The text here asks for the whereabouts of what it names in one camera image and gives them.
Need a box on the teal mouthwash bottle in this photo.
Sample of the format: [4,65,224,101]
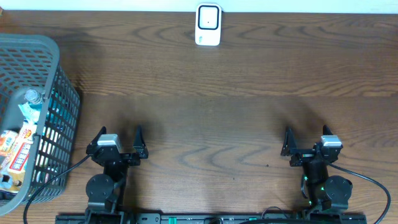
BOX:
[24,88,43,105]

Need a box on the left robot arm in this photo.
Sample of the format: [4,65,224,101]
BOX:
[83,126,149,224]

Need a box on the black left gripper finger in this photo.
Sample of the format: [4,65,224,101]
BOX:
[133,126,149,159]
[88,126,106,149]

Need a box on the orange tissue pack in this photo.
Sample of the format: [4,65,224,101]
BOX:
[0,130,18,156]

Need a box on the green wet wipes pack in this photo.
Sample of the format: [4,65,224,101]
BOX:
[18,102,42,124]

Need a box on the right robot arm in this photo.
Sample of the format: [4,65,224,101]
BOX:
[280,125,353,220]

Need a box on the white barcode scanner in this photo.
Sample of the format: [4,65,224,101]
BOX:
[195,3,222,46]

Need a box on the red white snack package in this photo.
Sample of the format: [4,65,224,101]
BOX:
[1,122,37,194]

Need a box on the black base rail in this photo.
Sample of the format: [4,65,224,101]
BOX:
[55,213,367,224]

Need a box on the grey plastic mesh basket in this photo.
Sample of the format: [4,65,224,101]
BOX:
[1,34,80,215]

